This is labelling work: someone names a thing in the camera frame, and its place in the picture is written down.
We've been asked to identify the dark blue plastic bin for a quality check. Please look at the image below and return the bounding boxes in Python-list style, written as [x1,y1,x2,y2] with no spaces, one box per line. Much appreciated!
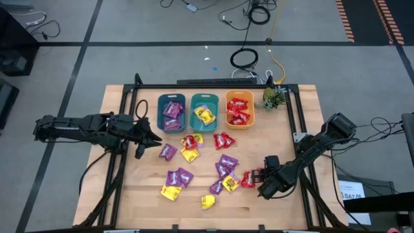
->
[157,93,187,134]

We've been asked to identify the black desk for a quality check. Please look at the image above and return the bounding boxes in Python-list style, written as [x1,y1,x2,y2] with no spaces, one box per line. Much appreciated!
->
[0,6,40,77]

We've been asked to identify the black ribbed bar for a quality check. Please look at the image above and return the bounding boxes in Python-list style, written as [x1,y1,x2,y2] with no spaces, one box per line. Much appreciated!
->
[177,78,259,85]

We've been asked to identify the small potted succulent plant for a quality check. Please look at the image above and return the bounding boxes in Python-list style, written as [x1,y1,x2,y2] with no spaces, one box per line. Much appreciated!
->
[254,86,289,111]

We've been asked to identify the teal green plastic bin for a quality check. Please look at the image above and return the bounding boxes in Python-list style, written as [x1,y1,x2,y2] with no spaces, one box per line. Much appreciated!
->
[189,93,220,133]

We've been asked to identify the white paper sheet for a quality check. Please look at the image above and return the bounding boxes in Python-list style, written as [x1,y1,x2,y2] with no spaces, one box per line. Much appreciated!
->
[338,180,372,227]

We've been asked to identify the black side table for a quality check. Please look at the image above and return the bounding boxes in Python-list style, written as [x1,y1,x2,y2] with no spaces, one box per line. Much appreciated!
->
[336,174,414,233]

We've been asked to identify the orange plastic bin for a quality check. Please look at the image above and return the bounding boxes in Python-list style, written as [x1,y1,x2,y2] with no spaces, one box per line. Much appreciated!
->
[224,89,256,131]

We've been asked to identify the black equipment case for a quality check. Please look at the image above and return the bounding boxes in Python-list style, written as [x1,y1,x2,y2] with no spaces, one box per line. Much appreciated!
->
[0,77,20,130]

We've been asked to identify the white cable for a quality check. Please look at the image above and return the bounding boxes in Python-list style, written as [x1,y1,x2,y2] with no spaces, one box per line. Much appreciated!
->
[231,67,274,85]
[11,11,48,27]

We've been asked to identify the black coiled floor cable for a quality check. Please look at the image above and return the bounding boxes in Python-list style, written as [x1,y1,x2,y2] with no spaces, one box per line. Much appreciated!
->
[248,5,271,25]
[230,47,259,70]

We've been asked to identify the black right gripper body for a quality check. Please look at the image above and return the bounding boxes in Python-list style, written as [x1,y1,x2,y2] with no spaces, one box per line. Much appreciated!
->
[257,155,298,201]

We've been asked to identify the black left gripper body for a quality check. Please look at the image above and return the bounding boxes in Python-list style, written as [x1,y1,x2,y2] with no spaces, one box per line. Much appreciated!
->
[129,116,153,159]

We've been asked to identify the thin black floor cable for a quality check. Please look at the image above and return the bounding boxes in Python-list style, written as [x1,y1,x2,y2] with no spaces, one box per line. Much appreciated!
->
[25,19,61,41]

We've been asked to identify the yellow cable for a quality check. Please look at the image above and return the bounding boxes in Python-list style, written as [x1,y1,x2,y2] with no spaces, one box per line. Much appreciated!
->
[265,0,287,85]

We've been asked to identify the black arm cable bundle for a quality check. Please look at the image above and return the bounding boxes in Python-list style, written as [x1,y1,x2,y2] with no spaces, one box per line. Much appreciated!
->
[329,116,407,195]

